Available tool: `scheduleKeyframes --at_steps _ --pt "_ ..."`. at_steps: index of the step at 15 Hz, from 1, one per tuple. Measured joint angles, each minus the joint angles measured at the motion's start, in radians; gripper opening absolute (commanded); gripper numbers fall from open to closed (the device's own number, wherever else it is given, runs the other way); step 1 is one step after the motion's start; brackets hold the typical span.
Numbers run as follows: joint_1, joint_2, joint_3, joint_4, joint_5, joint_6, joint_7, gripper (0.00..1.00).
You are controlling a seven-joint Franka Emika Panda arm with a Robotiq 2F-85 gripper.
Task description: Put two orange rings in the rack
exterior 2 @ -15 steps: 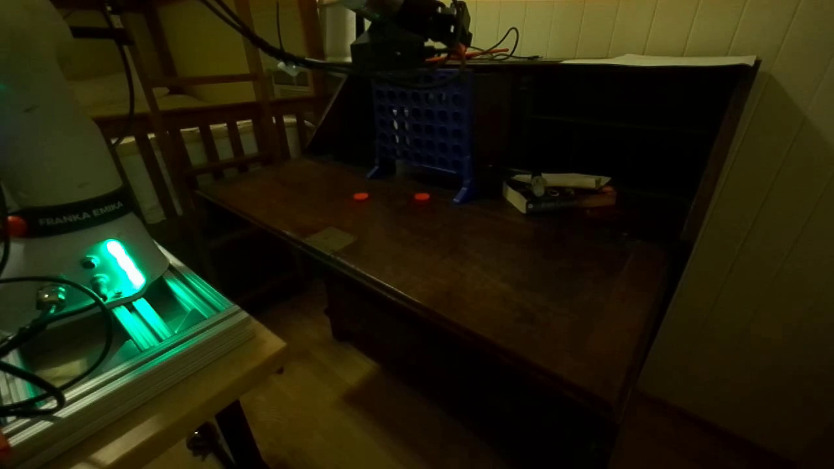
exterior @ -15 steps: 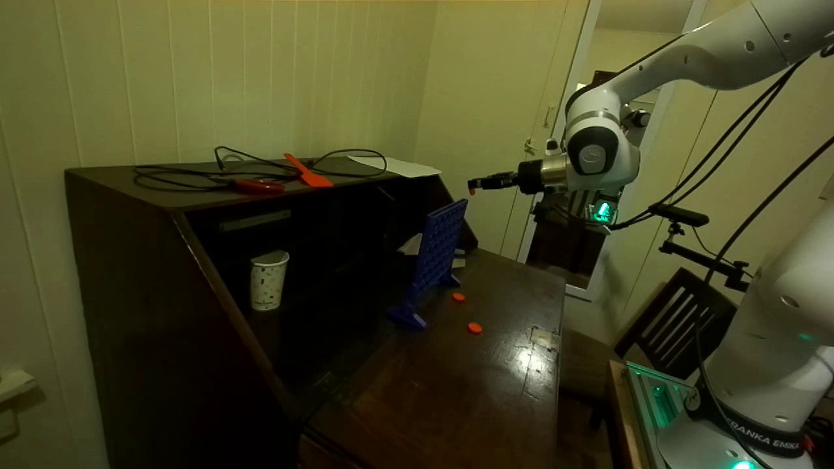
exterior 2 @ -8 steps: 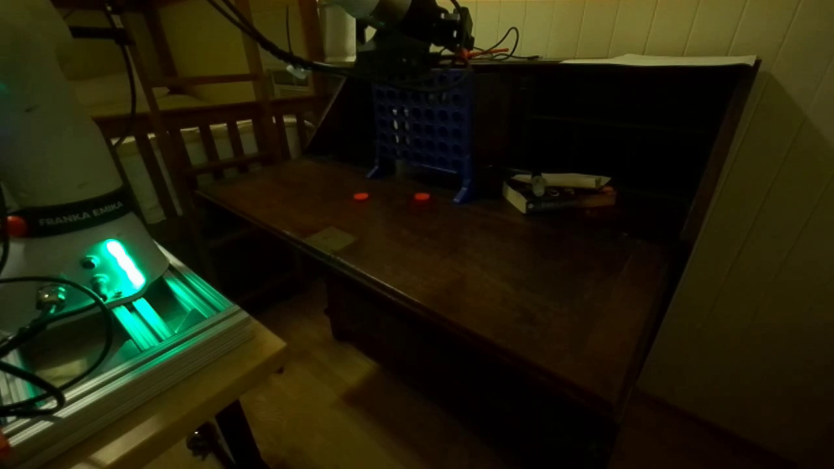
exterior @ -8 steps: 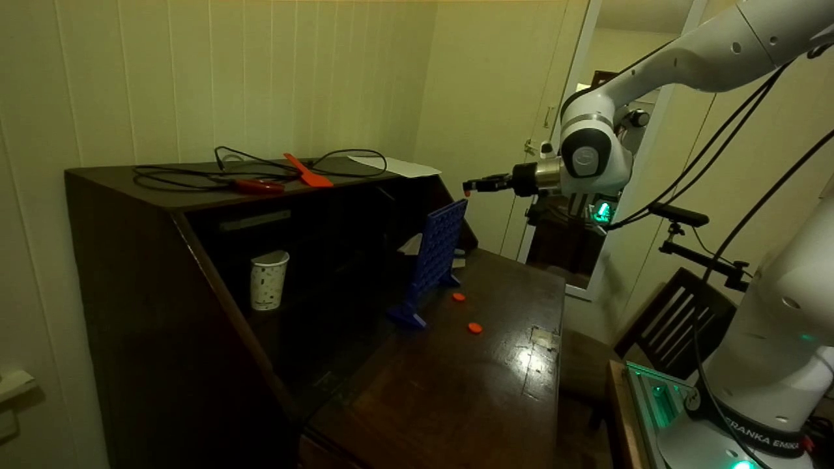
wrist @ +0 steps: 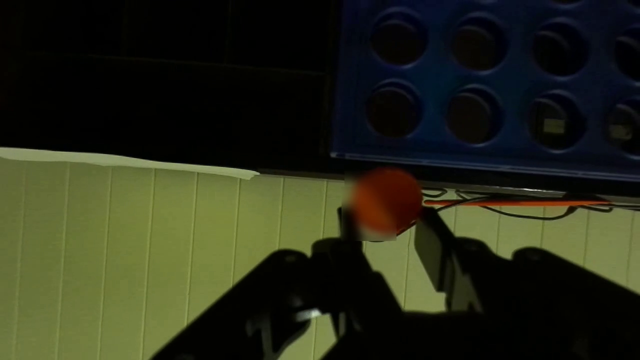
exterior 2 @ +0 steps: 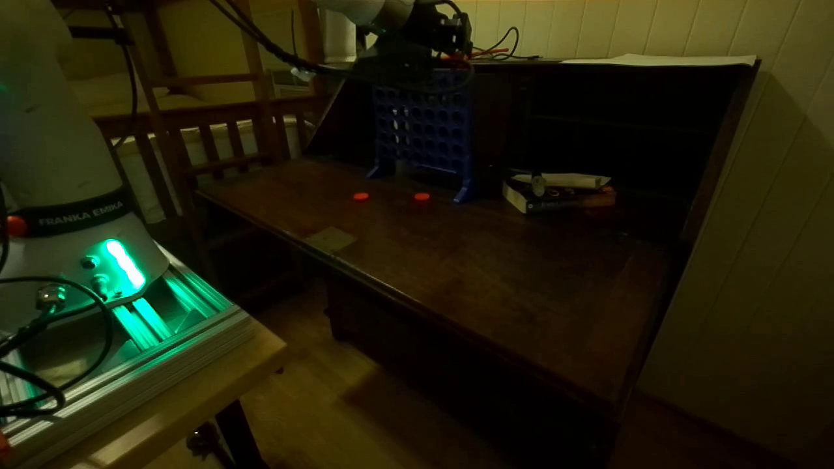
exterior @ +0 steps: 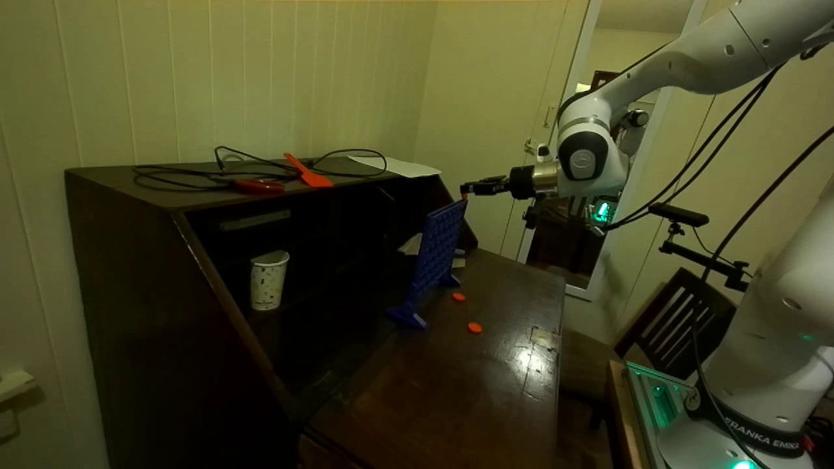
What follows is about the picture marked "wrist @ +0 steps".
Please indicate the blue connect four rack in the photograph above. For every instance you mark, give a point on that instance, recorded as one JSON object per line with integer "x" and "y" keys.
{"x": 493, "y": 80}

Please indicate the dark wooden writing desk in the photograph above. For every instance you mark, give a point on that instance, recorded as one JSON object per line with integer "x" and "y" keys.
{"x": 167, "y": 80}

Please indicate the large white paper sheet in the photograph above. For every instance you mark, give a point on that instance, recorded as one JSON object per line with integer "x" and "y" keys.
{"x": 101, "y": 161}

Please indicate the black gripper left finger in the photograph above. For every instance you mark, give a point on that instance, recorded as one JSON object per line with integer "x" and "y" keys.
{"x": 286, "y": 292}

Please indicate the orange game disc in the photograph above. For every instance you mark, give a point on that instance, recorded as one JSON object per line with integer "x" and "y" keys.
{"x": 386, "y": 200}

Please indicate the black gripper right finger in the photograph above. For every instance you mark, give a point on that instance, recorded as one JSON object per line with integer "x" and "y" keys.
{"x": 553, "y": 306}

